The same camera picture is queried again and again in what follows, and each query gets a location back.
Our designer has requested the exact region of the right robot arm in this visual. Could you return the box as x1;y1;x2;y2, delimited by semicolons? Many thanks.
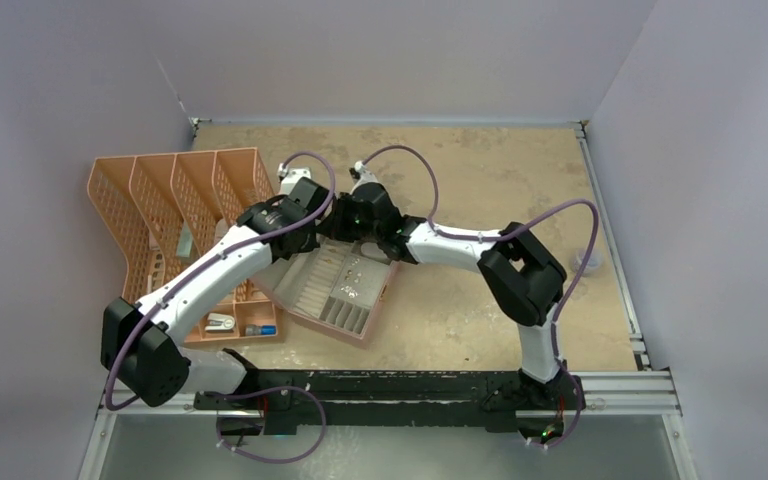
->
317;182;567;407

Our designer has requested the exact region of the blue capped marker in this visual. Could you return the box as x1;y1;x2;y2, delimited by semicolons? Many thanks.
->
244;324;277;337

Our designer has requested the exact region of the pink jewelry box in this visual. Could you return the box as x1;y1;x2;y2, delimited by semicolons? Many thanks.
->
251;236;398;348

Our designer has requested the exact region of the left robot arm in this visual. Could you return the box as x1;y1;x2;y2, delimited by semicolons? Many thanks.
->
101;178;335;411

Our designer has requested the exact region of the orange plastic organizer rack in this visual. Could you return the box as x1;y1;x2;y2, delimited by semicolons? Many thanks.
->
85;146;287;346

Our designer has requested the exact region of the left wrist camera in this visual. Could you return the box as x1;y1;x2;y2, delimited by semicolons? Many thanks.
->
278;167;312;195

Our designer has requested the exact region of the purple cable loop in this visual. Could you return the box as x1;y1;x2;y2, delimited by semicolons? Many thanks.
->
216;386;328;465

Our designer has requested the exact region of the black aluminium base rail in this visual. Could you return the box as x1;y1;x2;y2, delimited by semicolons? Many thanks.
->
97;349;682;439

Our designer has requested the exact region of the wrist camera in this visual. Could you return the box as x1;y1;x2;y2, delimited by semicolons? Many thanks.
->
350;161;379;192
278;167;312;195

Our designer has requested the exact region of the small clear plastic cup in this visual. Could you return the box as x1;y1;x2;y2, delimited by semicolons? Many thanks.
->
571;248;605;276

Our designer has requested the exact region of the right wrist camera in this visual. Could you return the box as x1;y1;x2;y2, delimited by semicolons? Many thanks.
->
350;161;379;192

